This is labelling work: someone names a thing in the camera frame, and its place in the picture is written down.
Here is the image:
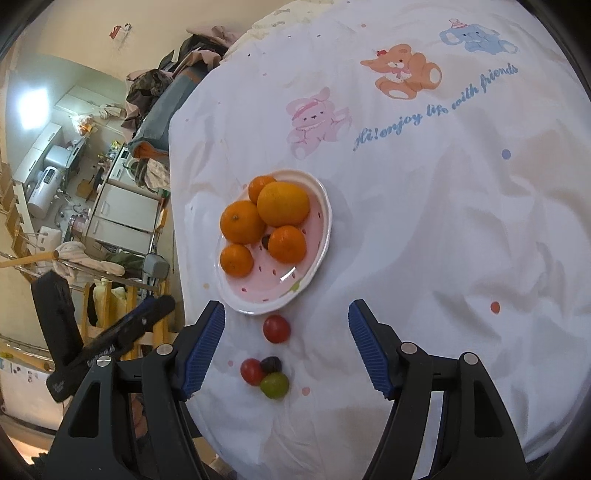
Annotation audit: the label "pink hanging garment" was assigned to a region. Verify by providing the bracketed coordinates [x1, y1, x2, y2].
[50, 240, 126, 278]

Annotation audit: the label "small mandarin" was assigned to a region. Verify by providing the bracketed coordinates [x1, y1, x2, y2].
[268, 225, 307, 264]
[220, 243, 254, 278]
[220, 200, 267, 245]
[248, 175, 278, 205]

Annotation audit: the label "white water heater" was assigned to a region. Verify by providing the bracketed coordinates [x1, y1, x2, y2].
[25, 166, 65, 220]

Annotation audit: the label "pile of dark clothes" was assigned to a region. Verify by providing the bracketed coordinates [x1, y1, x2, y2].
[124, 25, 241, 121]

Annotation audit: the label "white upper kitchen cabinets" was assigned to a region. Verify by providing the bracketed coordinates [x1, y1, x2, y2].
[13, 121, 64, 185]

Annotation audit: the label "white lower kitchen cabinet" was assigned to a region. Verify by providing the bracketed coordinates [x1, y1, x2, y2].
[87, 182, 163, 251]

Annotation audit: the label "pale yellow bed cover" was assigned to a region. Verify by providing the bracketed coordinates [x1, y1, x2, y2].
[224, 0, 342, 58]

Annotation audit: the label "green cherry tomato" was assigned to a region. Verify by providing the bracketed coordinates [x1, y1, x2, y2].
[260, 372, 290, 400]

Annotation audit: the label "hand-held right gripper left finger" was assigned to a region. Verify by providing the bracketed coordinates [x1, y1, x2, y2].
[46, 300, 226, 480]

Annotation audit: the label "floral cloth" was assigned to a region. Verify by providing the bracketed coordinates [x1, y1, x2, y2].
[137, 159, 172, 191]

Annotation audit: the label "wooden rack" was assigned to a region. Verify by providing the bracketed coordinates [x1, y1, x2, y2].
[0, 249, 172, 361]

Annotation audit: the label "ceiling light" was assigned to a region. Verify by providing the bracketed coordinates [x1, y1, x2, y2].
[13, 82, 52, 134]

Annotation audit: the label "pink seed-patterned plate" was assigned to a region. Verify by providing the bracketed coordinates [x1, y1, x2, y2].
[216, 169, 333, 316]

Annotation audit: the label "red cherry tomato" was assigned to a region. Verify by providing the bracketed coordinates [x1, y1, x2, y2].
[263, 315, 291, 344]
[240, 359, 265, 387]

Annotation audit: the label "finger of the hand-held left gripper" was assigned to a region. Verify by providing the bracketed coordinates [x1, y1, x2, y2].
[81, 294, 177, 365]
[31, 271, 85, 372]

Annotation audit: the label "steel range hood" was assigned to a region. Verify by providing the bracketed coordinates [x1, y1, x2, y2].
[44, 142, 85, 171]

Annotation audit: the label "large orange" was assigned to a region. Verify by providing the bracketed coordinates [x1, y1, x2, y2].
[257, 181, 310, 228]

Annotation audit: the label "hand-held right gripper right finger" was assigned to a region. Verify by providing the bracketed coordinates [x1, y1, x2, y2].
[348, 299, 529, 480]

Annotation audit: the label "grey metal box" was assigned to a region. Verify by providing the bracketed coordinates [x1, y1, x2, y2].
[142, 252, 170, 283]

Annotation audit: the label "grey-blue cushion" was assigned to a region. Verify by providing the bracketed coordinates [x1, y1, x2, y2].
[128, 69, 204, 160]

